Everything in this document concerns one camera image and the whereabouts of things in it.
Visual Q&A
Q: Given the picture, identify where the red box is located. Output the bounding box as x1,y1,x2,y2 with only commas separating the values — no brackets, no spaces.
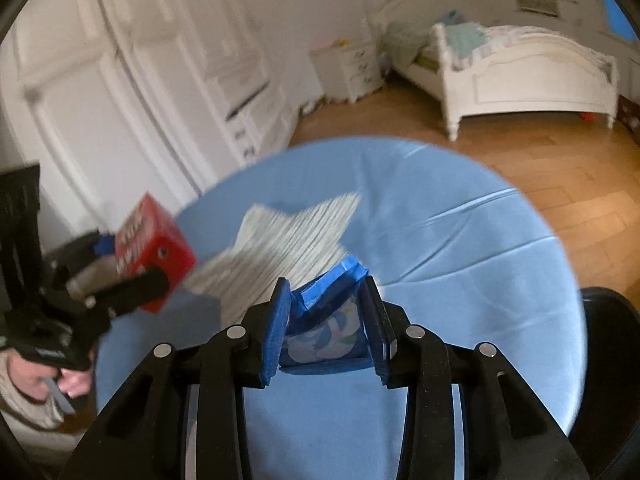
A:
113,191,197,315

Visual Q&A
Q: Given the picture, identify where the blue tablecloth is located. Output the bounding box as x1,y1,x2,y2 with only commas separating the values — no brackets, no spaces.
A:
94,135,584,480

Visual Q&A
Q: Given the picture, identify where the black round bin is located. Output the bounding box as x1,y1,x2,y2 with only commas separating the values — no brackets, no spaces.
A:
565,286,640,480

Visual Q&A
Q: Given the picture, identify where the window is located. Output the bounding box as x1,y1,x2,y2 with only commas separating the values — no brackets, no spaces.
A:
596,0,640,42

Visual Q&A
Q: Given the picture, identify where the white bed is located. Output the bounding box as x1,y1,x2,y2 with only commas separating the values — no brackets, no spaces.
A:
371,0,622,142

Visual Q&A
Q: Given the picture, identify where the light blue blanket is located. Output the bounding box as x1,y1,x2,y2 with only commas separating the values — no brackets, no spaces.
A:
441,21,492,62

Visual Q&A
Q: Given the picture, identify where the person's left hand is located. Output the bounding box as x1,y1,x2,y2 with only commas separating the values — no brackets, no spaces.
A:
11,354,94,407

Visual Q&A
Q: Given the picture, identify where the white star-shaped mat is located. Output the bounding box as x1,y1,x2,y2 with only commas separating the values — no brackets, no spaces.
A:
186,191,364,332

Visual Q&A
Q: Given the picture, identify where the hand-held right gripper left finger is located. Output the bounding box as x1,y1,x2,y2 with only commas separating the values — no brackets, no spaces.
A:
60,278,292,480

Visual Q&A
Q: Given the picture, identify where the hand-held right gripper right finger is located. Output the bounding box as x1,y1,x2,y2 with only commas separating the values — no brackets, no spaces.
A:
361,276,588,480

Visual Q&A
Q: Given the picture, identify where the white nightstand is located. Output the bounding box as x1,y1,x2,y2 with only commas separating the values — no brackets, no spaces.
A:
309,41,385,104

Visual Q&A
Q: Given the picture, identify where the white wardrobe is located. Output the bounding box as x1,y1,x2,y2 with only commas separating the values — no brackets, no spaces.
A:
0,0,303,261

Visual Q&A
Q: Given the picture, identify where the blue tissue packet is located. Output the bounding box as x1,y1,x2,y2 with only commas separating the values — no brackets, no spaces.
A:
279,255,377,377

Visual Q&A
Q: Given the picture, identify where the brown box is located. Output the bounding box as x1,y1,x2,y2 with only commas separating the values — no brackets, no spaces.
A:
616,94,640,134

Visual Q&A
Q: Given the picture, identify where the person's left forearm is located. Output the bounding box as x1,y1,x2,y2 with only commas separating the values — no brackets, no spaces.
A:
0,350,77,432

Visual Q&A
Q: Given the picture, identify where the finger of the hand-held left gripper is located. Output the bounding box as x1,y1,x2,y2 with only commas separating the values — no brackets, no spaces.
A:
54,229,119,282
87,269,172,322

